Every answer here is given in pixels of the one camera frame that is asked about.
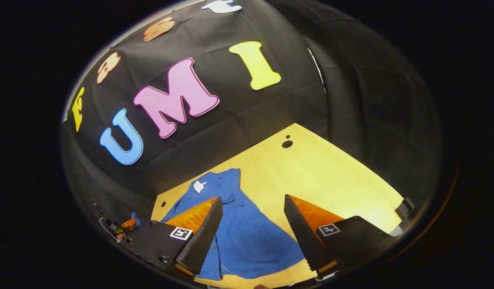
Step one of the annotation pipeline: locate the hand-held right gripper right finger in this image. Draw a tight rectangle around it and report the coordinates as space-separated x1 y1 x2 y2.
283 194 396 281

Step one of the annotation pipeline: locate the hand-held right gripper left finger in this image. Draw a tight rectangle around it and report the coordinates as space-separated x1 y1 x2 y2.
125 196 223 278

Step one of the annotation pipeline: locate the blue corduroy shirt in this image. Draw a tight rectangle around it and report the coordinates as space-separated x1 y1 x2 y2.
131 168 306 281

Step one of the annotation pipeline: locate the black bracket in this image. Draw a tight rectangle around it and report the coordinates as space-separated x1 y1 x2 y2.
395 197 415 220

